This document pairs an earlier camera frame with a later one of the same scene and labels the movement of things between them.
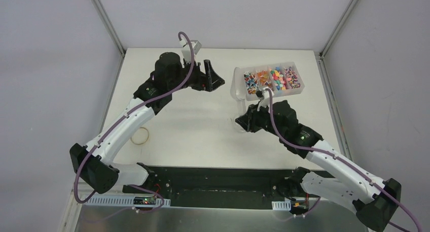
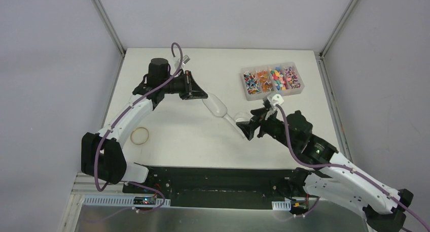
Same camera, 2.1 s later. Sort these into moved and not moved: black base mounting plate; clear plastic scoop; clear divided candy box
Moved: clear plastic scoop
Not moved: clear divided candy box; black base mounting plate
